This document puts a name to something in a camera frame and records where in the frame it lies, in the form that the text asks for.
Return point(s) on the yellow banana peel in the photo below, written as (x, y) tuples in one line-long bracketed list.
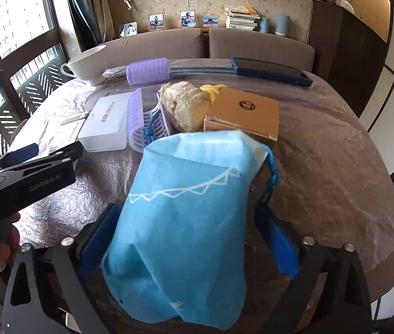
[(212, 91)]

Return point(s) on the brown back cushion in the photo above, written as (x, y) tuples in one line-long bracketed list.
[(155, 43), (259, 47)]

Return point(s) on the beige cloth ball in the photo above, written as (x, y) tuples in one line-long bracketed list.
[(183, 109)]

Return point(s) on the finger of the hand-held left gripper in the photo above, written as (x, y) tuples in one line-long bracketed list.
[(23, 155), (65, 153)]

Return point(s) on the white plastic lattice basket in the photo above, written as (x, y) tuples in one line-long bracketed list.
[(160, 127)]

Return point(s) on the white wall hook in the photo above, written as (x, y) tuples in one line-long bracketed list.
[(127, 3)]

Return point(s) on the dark wooden cabinet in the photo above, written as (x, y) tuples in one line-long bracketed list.
[(353, 59)]

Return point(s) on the white plastic box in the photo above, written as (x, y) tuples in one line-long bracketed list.
[(106, 121)]

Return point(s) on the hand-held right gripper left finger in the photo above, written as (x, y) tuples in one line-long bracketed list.
[(96, 238)]

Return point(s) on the tilted photo frame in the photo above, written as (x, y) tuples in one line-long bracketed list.
[(128, 29)]

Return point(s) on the blue cylinder container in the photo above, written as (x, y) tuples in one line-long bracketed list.
[(264, 25)]

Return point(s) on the dark blue phone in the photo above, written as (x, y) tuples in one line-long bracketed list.
[(270, 71)]

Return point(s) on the grey cylinder speaker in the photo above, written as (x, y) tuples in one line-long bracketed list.
[(282, 24)]

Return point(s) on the white cup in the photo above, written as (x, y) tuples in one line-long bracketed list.
[(89, 64)]

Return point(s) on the dark curtain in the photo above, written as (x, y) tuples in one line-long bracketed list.
[(82, 10)]

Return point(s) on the small brown ornament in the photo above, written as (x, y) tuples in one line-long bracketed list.
[(331, 0)]

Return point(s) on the stack of books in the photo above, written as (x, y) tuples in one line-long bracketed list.
[(242, 17)]

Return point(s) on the standing photo print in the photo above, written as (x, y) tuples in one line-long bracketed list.
[(188, 19), (210, 22), (157, 21)]

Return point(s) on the clear plastic wrapper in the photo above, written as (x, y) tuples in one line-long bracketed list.
[(115, 72)]

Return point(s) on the white printed paper sheet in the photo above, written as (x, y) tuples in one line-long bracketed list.
[(68, 128)]

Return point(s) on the brown cardboard box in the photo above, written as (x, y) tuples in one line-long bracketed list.
[(245, 111)]

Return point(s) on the dark window frame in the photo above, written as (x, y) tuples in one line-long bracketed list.
[(55, 14)]

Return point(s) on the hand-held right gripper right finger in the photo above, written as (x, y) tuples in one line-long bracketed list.
[(278, 240)]

